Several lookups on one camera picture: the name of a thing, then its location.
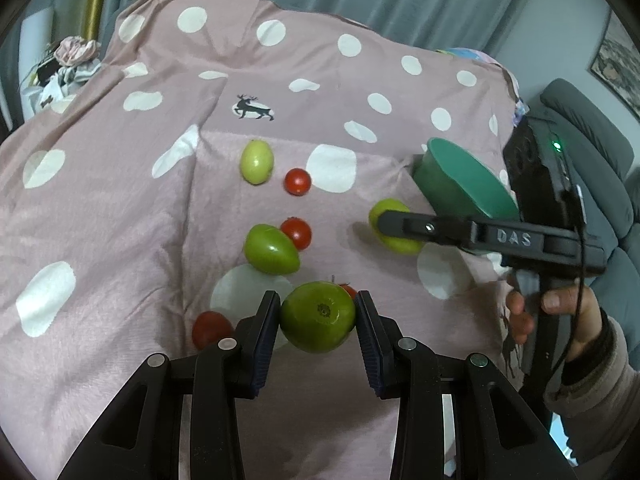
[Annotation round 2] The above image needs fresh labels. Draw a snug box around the yellow-green fruit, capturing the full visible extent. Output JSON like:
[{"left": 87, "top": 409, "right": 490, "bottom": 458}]
[{"left": 368, "top": 198, "right": 423, "bottom": 256}]

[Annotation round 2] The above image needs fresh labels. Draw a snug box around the red tomato with stem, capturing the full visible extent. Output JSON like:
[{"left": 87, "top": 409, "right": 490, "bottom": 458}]
[{"left": 340, "top": 283, "right": 358, "bottom": 301}]

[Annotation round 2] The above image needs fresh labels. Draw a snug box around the large green round fruit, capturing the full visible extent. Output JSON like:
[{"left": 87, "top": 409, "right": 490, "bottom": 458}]
[{"left": 280, "top": 282, "right": 356, "bottom": 353}]

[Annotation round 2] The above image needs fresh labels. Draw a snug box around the right forearm grey sleeve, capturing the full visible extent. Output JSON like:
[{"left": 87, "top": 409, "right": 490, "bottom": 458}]
[{"left": 546, "top": 313, "right": 639, "bottom": 478}]

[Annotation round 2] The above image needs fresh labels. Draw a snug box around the right hand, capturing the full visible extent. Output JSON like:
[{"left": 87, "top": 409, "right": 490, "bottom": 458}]
[{"left": 504, "top": 284, "right": 609, "bottom": 361}]

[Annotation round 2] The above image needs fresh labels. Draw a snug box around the green plastic bowl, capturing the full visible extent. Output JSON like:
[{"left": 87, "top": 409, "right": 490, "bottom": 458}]
[{"left": 412, "top": 138, "right": 520, "bottom": 220}]

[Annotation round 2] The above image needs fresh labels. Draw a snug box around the grey sofa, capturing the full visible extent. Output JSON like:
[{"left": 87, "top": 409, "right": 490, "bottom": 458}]
[{"left": 528, "top": 78, "right": 639, "bottom": 368}]

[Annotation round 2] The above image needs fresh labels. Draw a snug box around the green oval fruit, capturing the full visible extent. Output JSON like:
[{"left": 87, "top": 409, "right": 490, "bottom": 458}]
[{"left": 243, "top": 224, "right": 300, "bottom": 275}]

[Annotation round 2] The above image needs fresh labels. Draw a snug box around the pale green far fruit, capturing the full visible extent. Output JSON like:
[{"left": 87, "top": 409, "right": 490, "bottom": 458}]
[{"left": 240, "top": 140, "right": 274, "bottom": 185}]

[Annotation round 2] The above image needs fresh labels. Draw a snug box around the pink polka dot cloth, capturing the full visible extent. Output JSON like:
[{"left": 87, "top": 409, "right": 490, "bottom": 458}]
[{"left": 1, "top": 0, "right": 515, "bottom": 479}]

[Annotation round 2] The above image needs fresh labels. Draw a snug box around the pile of clothes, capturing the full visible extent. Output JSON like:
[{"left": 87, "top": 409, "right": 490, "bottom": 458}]
[{"left": 21, "top": 36, "right": 101, "bottom": 120}]

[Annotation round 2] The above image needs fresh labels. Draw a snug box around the black cable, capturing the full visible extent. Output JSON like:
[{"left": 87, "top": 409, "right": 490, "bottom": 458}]
[{"left": 541, "top": 186, "right": 589, "bottom": 411}]

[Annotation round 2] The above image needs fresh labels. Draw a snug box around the framed wall picture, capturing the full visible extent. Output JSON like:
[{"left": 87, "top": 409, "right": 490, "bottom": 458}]
[{"left": 590, "top": 10, "right": 640, "bottom": 118}]

